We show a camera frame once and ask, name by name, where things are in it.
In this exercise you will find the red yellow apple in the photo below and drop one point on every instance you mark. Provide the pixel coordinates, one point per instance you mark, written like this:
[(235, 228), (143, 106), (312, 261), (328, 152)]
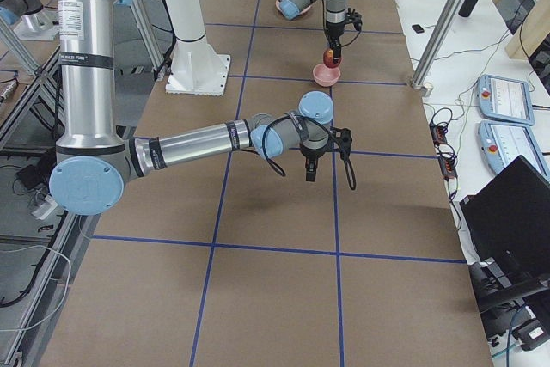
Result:
[(329, 60)]

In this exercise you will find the pink bowl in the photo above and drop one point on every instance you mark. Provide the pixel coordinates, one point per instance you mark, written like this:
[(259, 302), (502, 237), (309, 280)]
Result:
[(326, 76)]

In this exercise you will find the pink plate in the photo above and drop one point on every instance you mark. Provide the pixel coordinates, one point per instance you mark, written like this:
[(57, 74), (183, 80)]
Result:
[(290, 10)]

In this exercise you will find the small black square device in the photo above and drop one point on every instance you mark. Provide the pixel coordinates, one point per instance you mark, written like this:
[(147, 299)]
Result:
[(417, 28)]

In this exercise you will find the black orange power strip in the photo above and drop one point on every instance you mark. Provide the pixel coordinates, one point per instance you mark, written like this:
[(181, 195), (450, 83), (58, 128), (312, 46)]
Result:
[(446, 155)]

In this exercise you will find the upper blue teach pendant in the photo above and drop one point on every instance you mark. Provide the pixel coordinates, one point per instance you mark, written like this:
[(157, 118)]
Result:
[(505, 99)]

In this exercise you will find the blue teach pendant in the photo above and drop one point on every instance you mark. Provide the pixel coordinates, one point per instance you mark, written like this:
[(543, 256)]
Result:
[(505, 99), (503, 142)]

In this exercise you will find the lower blue teach pendant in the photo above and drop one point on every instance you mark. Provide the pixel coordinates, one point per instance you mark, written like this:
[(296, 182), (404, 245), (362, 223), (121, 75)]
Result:
[(503, 142)]

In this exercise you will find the black laptop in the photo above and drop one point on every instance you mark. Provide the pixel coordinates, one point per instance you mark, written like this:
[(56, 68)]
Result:
[(511, 215)]

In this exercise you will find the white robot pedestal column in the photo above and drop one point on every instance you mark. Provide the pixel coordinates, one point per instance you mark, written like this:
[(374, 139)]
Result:
[(196, 68)]

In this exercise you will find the aluminium frame post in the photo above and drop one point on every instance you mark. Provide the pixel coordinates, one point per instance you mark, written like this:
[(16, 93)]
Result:
[(418, 82), (22, 54)]

